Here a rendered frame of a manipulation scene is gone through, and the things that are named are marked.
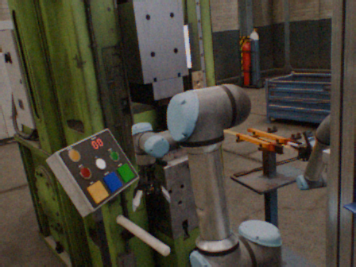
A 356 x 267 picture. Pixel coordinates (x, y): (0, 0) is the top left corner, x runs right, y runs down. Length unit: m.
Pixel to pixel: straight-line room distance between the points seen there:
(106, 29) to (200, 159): 1.16
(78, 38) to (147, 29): 0.34
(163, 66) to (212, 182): 1.10
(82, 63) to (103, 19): 0.25
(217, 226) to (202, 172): 0.15
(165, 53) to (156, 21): 0.16
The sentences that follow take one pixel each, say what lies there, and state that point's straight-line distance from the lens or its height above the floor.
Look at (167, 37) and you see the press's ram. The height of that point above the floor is 1.58.
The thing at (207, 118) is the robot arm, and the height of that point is 1.40.
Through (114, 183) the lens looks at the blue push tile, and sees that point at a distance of 1.57.
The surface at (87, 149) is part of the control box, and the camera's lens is 1.57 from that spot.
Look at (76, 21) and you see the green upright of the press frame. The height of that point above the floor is 1.70.
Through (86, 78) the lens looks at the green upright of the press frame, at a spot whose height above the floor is 1.43.
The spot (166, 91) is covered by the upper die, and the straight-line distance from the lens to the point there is 1.91.
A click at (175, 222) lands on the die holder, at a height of 0.57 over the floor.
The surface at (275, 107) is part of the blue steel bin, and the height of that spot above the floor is 0.27.
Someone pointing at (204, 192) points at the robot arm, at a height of 1.21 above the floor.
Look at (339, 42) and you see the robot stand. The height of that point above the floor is 1.54.
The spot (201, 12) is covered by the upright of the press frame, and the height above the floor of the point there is 1.69.
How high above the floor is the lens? 1.61
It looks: 17 degrees down
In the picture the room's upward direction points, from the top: 7 degrees counter-clockwise
